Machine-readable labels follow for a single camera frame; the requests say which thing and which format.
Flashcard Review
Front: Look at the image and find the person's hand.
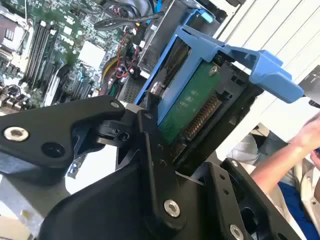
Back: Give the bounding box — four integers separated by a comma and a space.
289, 116, 320, 154

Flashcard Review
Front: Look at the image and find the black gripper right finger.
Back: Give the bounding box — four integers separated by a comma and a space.
204, 157, 303, 240

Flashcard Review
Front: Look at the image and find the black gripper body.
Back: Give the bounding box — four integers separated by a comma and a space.
38, 162, 235, 240

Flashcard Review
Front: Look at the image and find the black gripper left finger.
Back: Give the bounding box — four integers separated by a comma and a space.
0, 95, 187, 232

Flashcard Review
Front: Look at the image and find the hard disk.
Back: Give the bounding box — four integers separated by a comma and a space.
133, 24, 305, 176

